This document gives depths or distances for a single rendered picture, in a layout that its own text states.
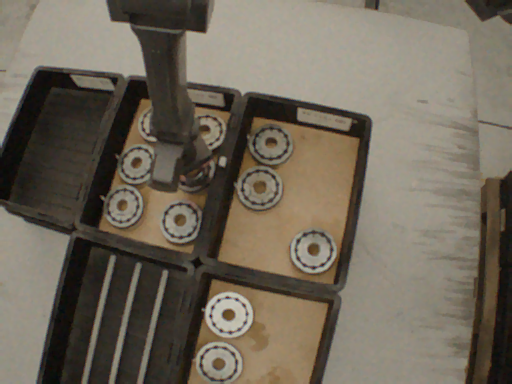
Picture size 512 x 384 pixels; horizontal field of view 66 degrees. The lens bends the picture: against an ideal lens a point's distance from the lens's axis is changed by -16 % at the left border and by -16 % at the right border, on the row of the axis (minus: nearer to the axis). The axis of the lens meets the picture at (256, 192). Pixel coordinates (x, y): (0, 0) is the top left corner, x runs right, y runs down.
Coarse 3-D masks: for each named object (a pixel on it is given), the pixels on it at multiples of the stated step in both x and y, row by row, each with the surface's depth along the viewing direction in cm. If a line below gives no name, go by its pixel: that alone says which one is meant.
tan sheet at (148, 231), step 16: (208, 112) 113; (224, 112) 113; (128, 144) 112; (144, 144) 112; (144, 192) 108; (160, 192) 108; (160, 208) 106; (144, 224) 105; (144, 240) 104; (160, 240) 104
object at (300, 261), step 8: (304, 232) 100; (312, 232) 100; (320, 232) 100; (328, 232) 100; (296, 240) 100; (304, 240) 99; (320, 240) 99; (328, 240) 100; (296, 248) 99; (328, 248) 99; (336, 248) 99; (296, 256) 99; (304, 256) 98; (328, 256) 98; (296, 264) 98; (304, 264) 98; (312, 264) 98; (320, 264) 98; (328, 264) 98; (312, 272) 97
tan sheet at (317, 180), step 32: (256, 128) 111; (288, 128) 111; (320, 160) 108; (352, 160) 108; (288, 192) 106; (320, 192) 106; (256, 224) 104; (288, 224) 104; (320, 224) 104; (224, 256) 102; (256, 256) 102; (288, 256) 102
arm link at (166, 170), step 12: (192, 132) 77; (156, 144) 80; (168, 144) 80; (180, 144) 80; (156, 156) 82; (168, 156) 80; (180, 156) 80; (156, 168) 79; (168, 168) 79; (180, 168) 83; (156, 180) 79; (168, 180) 79; (168, 192) 85
